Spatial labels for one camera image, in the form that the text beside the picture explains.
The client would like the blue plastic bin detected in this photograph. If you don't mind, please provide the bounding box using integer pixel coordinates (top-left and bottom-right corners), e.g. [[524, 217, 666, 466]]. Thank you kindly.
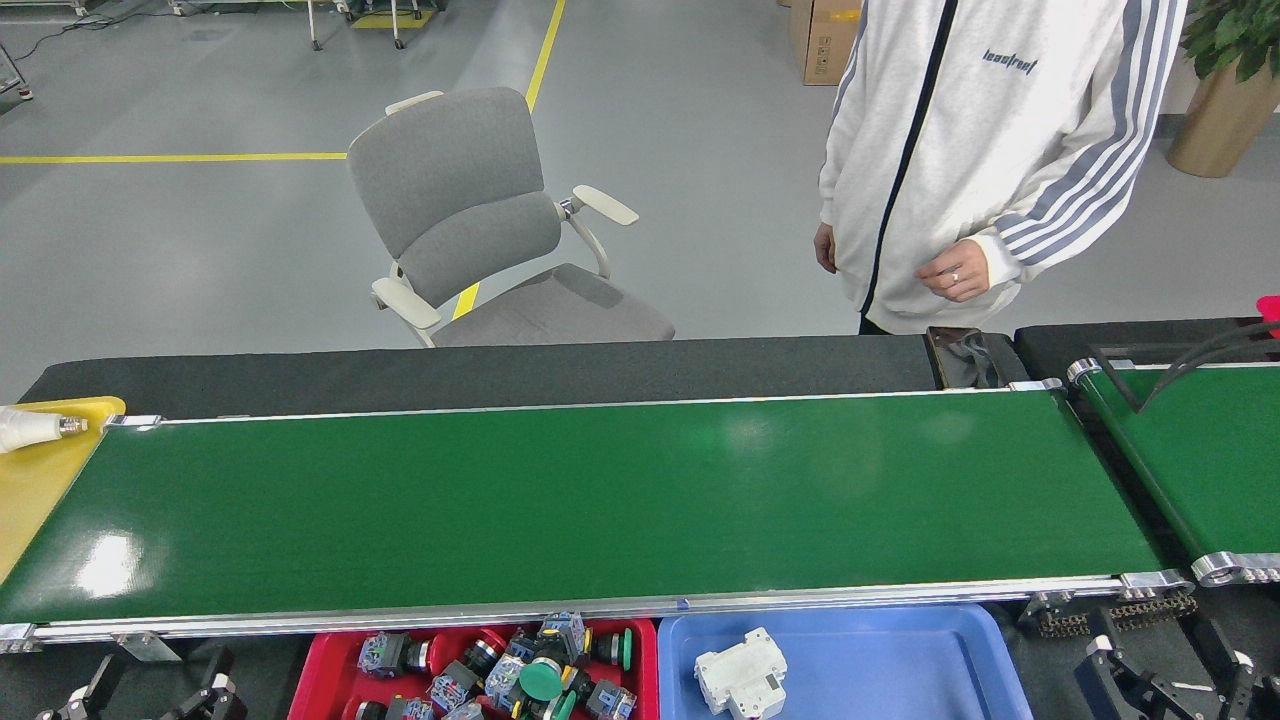
[[657, 603, 1034, 720]]

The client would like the white light bulb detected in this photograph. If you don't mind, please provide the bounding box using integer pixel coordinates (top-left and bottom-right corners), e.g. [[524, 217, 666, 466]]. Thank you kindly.
[[0, 406, 88, 454]]

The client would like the yellow plastic tray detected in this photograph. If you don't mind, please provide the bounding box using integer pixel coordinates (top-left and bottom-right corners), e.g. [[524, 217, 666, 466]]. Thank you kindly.
[[0, 396, 128, 586]]

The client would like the glossy black panel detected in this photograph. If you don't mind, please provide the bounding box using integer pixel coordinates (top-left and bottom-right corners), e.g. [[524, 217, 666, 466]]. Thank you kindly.
[[923, 326, 1031, 391]]

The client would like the wheeled cart yellow base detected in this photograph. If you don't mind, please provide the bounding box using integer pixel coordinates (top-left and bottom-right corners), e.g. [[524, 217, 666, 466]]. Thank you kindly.
[[307, 0, 441, 51]]

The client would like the short green conveyor belt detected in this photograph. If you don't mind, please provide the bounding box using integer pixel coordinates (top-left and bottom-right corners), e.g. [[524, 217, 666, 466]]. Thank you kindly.
[[1065, 357, 1280, 588]]

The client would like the black cable bundle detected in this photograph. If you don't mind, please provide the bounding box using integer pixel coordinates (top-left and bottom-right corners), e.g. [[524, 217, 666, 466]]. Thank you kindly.
[[1090, 320, 1280, 413]]

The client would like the black drive chain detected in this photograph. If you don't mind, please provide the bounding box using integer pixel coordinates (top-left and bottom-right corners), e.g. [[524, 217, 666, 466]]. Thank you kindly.
[[1035, 590, 1199, 638]]

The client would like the white circuit breaker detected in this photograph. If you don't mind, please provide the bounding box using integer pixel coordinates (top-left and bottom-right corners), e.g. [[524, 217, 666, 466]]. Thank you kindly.
[[694, 627, 789, 720]]

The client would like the red plastic tray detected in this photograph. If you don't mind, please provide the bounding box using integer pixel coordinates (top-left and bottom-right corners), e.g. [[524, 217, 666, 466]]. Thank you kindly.
[[288, 618, 661, 720]]

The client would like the person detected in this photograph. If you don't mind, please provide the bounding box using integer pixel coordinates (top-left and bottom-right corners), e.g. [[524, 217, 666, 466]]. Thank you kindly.
[[813, 0, 1191, 336]]

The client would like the person's left hand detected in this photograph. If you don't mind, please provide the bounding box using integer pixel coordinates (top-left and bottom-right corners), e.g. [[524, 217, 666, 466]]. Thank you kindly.
[[915, 238, 991, 303]]

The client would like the brown cardboard box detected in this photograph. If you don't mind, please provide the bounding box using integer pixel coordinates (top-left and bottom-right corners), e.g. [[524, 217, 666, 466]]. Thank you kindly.
[[789, 0, 864, 86]]

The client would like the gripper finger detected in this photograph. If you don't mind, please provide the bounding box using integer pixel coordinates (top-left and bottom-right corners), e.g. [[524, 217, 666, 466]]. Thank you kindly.
[[35, 652, 123, 720], [1075, 608, 1176, 720], [1205, 618, 1280, 720], [160, 648, 248, 720]]

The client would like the grey office chair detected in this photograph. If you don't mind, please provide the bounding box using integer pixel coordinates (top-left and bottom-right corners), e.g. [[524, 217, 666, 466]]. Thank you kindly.
[[346, 86, 677, 349]]

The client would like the potted plant brass pot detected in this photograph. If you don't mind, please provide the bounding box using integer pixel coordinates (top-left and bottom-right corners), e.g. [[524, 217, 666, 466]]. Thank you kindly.
[[1165, 0, 1280, 179]]

